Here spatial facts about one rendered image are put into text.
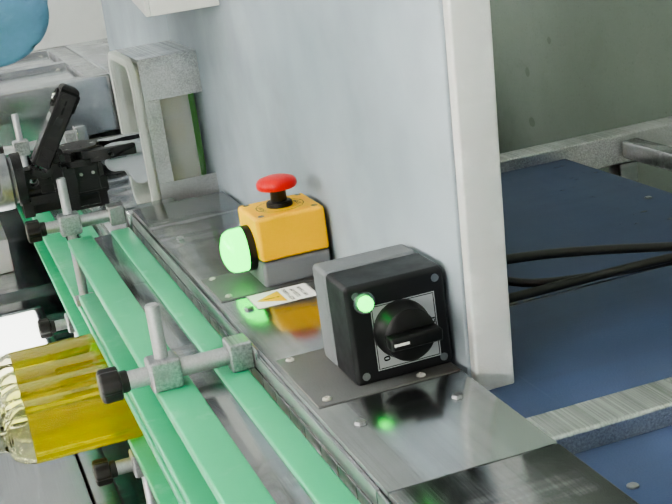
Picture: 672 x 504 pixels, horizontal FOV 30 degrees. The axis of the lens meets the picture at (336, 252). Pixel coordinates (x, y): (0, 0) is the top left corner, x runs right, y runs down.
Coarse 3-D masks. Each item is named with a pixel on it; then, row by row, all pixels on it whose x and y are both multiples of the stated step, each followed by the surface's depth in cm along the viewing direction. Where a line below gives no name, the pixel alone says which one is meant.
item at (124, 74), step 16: (112, 64) 176; (128, 64) 162; (112, 80) 177; (128, 80) 177; (128, 96) 178; (128, 112) 178; (144, 112) 164; (128, 128) 179; (144, 128) 163; (144, 144) 164; (144, 160) 165; (144, 192) 181
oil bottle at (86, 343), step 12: (84, 336) 154; (36, 348) 152; (48, 348) 152; (60, 348) 151; (72, 348) 150; (84, 348) 150; (96, 348) 151; (0, 360) 150; (12, 360) 149; (24, 360) 149; (36, 360) 149; (48, 360) 149; (0, 372) 148
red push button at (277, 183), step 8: (272, 176) 122; (280, 176) 122; (288, 176) 122; (256, 184) 122; (264, 184) 121; (272, 184) 120; (280, 184) 120; (288, 184) 121; (264, 192) 121; (272, 192) 122; (280, 192) 122; (272, 200) 122; (280, 200) 122
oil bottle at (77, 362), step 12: (60, 360) 148; (72, 360) 147; (84, 360) 147; (96, 360) 146; (12, 372) 146; (24, 372) 146; (36, 372) 145; (48, 372) 145; (60, 372) 144; (0, 384) 144; (12, 384) 143; (0, 396) 143
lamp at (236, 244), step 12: (240, 228) 122; (228, 240) 121; (240, 240) 121; (252, 240) 121; (228, 252) 121; (240, 252) 121; (252, 252) 121; (228, 264) 122; (240, 264) 121; (252, 264) 121
